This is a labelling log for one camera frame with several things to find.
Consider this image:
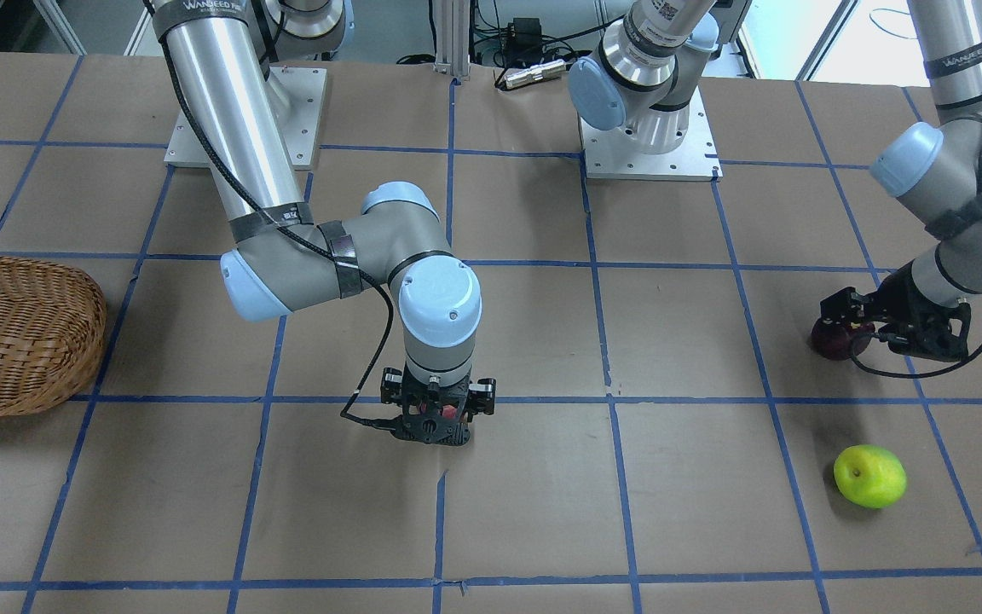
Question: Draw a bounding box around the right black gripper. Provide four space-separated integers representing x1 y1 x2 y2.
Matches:
379 367 496 446

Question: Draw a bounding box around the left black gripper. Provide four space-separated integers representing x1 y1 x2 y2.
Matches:
819 264 971 362

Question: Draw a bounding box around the dark purple apple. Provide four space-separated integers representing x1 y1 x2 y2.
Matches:
810 318 876 361

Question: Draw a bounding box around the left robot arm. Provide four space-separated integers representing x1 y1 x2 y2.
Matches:
568 1 982 368

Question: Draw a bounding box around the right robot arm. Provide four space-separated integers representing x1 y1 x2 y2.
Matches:
145 1 496 446

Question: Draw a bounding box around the wicker basket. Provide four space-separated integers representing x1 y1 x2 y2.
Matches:
0 256 107 417

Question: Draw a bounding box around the green apple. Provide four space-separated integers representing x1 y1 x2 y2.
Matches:
831 444 908 509

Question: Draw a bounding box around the silver metal connector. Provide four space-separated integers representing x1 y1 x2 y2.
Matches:
495 59 569 92

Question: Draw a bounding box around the black power adapter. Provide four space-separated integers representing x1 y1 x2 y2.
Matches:
503 17 543 57

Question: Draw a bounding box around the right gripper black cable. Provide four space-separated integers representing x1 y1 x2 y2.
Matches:
143 0 411 432

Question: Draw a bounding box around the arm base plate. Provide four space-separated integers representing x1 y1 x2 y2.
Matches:
165 66 327 171
578 87 724 182

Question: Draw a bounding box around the aluminium frame post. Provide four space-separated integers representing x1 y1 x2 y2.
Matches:
430 0 472 83

